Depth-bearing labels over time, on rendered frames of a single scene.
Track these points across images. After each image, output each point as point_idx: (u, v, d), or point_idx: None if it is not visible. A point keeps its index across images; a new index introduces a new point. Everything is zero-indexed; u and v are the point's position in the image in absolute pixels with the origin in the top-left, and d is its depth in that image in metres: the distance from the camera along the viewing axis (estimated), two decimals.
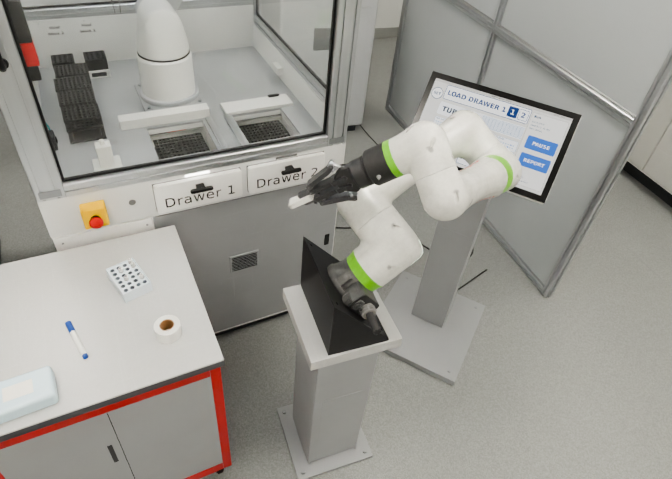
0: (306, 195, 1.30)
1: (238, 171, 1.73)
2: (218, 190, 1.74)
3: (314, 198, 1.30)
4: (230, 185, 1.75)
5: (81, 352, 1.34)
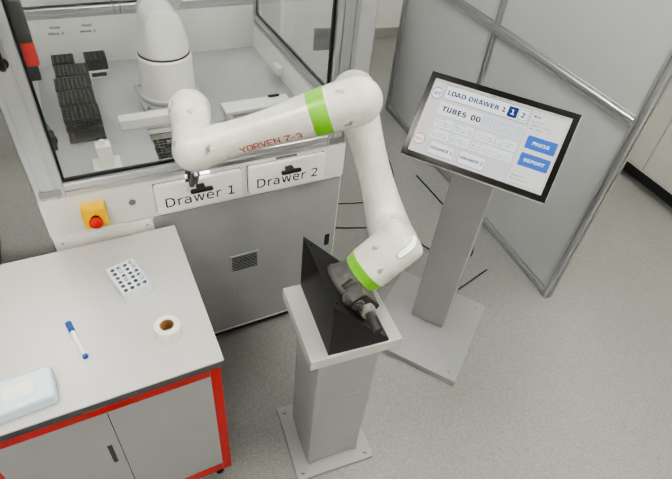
0: None
1: (238, 171, 1.73)
2: (218, 190, 1.74)
3: None
4: (230, 185, 1.75)
5: (81, 352, 1.34)
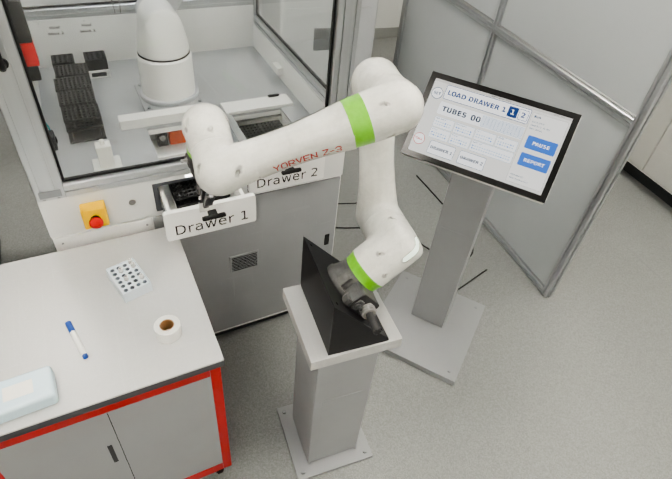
0: None
1: (251, 196, 1.64)
2: (231, 216, 1.65)
3: None
4: (243, 210, 1.66)
5: (81, 352, 1.34)
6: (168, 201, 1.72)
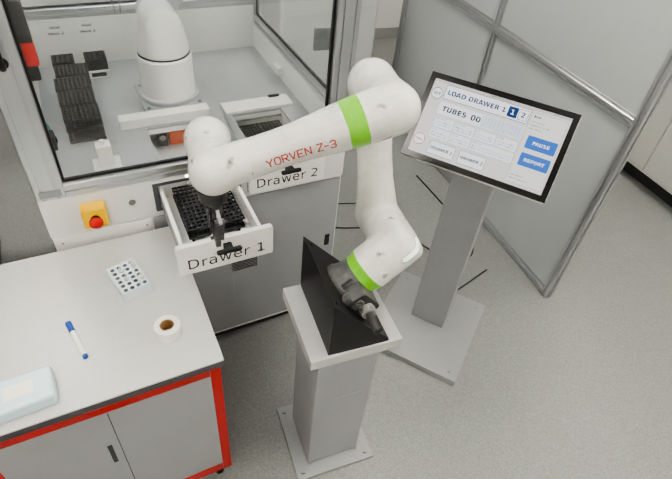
0: None
1: (269, 227, 1.53)
2: (246, 248, 1.55)
3: None
4: (260, 242, 1.56)
5: (81, 352, 1.34)
6: (180, 231, 1.62)
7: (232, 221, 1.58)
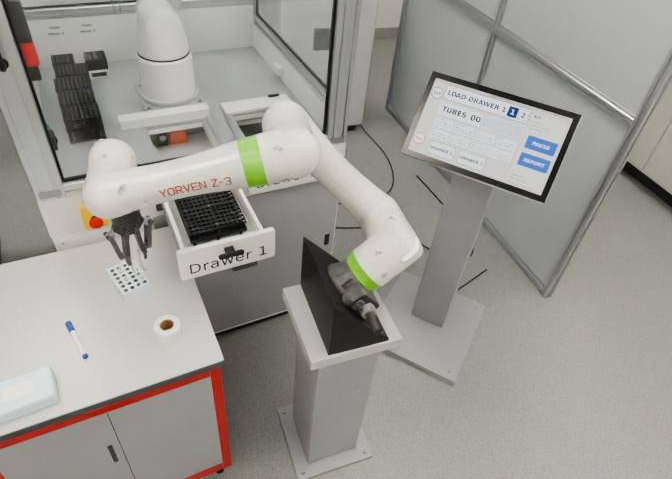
0: (130, 259, 1.44)
1: (271, 231, 1.52)
2: (248, 252, 1.53)
3: (142, 251, 1.45)
4: (262, 246, 1.54)
5: (81, 352, 1.34)
6: (181, 235, 1.60)
7: (234, 225, 1.57)
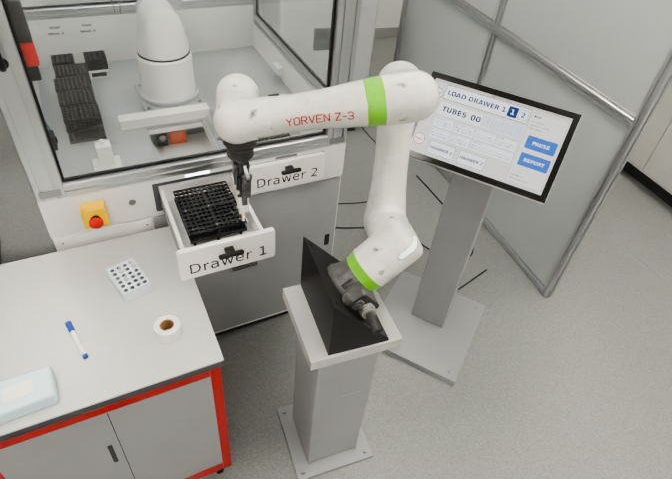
0: (246, 197, 1.52)
1: (271, 231, 1.52)
2: (248, 252, 1.53)
3: None
4: (262, 246, 1.54)
5: (81, 352, 1.34)
6: (181, 235, 1.60)
7: (234, 225, 1.57)
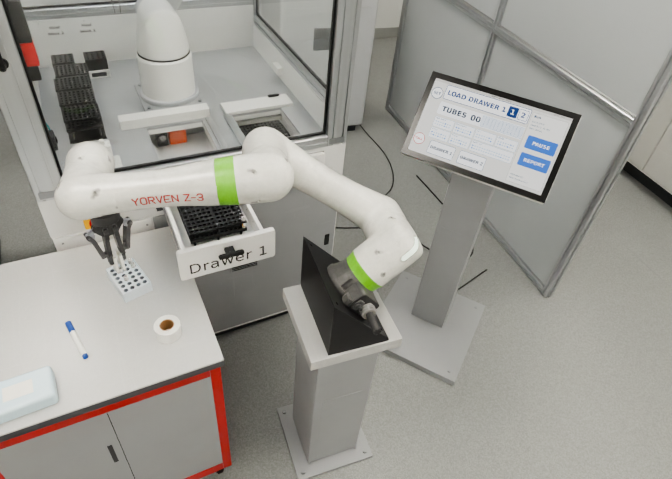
0: (112, 258, 1.47)
1: (271, 231, 1.52)
2: (248, 252, 1.53)
3: (120, 252, 1.47)
4: (262, 246, 1.54)
5: (81, 352, 1.34)
6: (181, 235, 1.60)
7: (234, 225, 1.57)
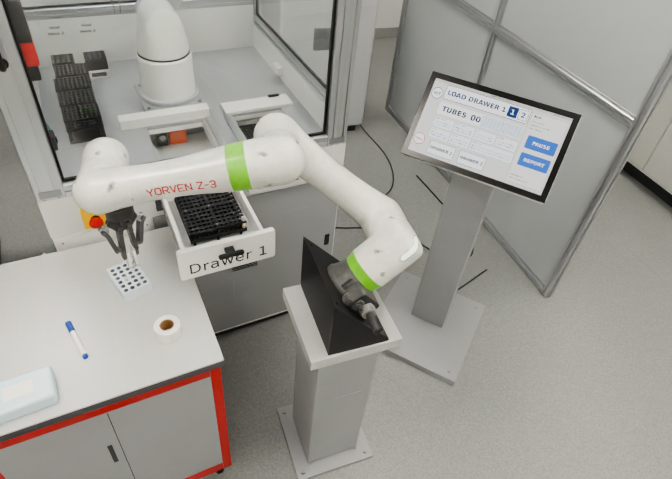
0: (125, 253, 1.49)
1: (271, 231, 1.52)
2: (248, 252, 1.53)
3: (133, 247, 1.49)
4: (262, 246, 1.54)
5: (81, 352, 1.34)
6: (181, 235, 1.60)
7: (234, 225, 1.57)
